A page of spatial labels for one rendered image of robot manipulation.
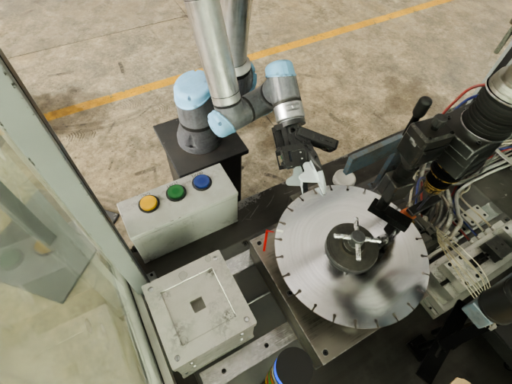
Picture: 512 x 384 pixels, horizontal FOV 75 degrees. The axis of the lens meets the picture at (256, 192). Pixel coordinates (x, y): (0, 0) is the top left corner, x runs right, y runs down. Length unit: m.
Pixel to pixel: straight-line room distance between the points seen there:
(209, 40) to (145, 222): 0.44
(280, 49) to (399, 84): 0.97
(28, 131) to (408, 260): 0.70
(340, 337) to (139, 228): 0.51
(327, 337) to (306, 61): 2.37
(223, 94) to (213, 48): 0.11
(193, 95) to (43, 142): 0.61
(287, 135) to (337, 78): 1.92
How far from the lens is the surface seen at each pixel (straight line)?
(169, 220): 0.83
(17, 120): 0.42
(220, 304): 0.73
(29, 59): 3.19
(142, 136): 2.29
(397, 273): 0.77
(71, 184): 0.50
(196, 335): 0.73
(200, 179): 0.87
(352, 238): 0.71
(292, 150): 0.84
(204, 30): 0.81
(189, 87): 1.02
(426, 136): 0.56
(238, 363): 0.85
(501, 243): 1.02
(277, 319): 0.88
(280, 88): 0.87
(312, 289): 0.70
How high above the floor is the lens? 1.61
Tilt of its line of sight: 56 degrees down
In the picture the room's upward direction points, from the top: 5 degrees clockwise
